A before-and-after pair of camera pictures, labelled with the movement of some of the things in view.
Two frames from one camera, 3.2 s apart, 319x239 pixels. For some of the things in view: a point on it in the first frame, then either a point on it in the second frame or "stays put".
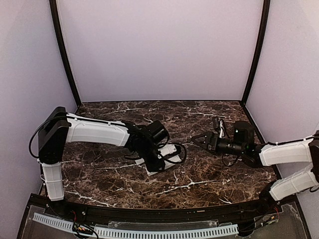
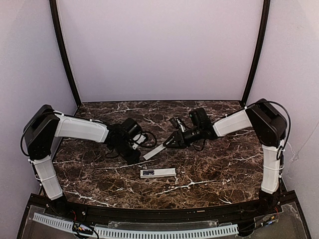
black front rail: [108, 212] stays put
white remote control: [167, 165] to [158, 173]
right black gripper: [212, 140] to [179, 139]
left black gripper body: [154, 162] to [130, 154]
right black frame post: [263, 32] stays put
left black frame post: [54, 9] stays put
